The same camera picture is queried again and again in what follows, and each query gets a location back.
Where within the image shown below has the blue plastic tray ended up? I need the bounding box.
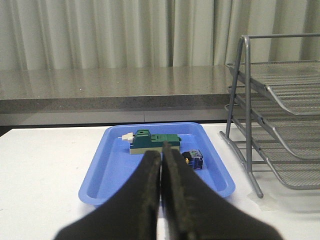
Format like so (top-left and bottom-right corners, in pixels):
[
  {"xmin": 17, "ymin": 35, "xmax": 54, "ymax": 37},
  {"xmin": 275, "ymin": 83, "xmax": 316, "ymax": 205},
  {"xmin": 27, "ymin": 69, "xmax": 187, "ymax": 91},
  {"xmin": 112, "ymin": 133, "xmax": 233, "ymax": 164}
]
[{"xmin": 78, "ymin": 122, "xmax": 236, "ymax": 208}]

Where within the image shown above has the mesh rack tray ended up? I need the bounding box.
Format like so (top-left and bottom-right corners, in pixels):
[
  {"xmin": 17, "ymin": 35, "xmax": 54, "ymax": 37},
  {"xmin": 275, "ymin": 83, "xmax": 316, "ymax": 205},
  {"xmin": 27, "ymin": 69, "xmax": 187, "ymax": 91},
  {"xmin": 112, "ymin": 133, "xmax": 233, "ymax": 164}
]
[
  {"xmin": 227, "ymin": 86, "xmax": 320, "ymax": 161},
  {"xmin": 220, "ymin": 105, "xmax": 320, "ymax": 195},
  {"xmin": 227, "ymin": 60, "xmax": 320, "ymax": 120}
]

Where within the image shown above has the red emergency stop button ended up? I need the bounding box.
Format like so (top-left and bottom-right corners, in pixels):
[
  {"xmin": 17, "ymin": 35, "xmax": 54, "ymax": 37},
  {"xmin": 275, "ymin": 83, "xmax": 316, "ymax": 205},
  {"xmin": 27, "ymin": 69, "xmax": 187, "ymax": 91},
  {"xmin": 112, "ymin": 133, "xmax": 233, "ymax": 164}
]
[{"xmin": 182, "ymin": 149, "xmax": 204, "ymax": 170}]

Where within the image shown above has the green beige terminal block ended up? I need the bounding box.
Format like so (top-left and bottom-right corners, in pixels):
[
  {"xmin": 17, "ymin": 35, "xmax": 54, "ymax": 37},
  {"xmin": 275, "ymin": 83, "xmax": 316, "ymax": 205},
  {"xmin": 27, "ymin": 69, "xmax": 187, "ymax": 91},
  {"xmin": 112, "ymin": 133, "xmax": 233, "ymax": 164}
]
[{"xmin": 121, "ymin": 129, "xmax": 182, "ymax": 155}]

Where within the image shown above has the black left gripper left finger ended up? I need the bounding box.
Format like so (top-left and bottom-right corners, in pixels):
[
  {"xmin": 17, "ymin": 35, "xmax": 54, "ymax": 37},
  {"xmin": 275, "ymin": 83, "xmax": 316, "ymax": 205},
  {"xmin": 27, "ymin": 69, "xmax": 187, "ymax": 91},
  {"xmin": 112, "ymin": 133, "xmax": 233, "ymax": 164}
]
[{"xmin": 55, "ymin": 151, "xmax": 161, "ymax": 240}]

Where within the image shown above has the silver mesh rack frame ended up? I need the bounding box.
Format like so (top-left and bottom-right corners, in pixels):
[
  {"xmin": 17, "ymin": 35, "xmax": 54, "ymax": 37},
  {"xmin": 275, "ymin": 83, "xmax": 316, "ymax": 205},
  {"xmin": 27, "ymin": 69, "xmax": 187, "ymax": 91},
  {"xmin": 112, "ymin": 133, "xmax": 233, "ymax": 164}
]
[{"xmin": 220, "ymin": 35, "xmax": 320, "ymax": 198}]

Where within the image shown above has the grey stone counter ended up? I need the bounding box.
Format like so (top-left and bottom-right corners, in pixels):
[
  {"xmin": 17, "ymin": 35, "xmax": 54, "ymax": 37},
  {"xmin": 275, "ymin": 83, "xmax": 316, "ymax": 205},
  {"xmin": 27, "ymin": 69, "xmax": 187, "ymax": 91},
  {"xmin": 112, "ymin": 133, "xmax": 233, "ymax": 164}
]
[{"xmin": 0, "ymin": 65, "xmax": 232, "ymax": 126}]

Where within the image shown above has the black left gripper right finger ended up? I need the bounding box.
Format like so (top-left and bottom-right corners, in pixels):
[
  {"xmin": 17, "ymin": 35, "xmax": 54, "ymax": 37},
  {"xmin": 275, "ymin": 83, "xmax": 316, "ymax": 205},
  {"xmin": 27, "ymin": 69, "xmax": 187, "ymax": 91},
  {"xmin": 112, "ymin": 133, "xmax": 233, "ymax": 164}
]
[{"xmin": 161, "ymin": 143, "xmax": 282, "ymax": 240}]

